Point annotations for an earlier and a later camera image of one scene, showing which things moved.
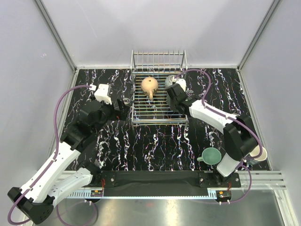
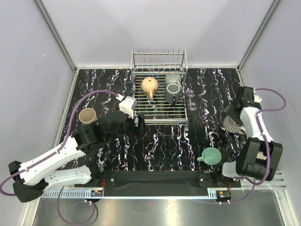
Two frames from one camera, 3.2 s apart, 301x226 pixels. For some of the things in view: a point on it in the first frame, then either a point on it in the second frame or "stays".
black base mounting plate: [168, 179] stays
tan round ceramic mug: [149, 85] stays
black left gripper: [121, 114] → [140, 130]
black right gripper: [172, 106] → [229, 109]
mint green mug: [211, 156] stays
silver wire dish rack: [150, 105] stays
